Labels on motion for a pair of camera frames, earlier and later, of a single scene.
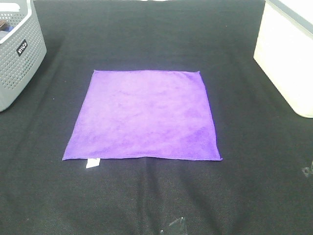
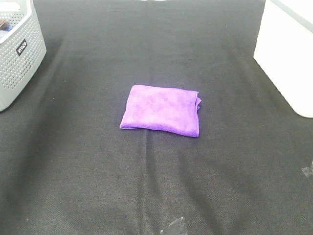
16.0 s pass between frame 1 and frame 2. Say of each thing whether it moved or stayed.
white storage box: stayed
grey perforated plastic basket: stayed
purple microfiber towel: moved
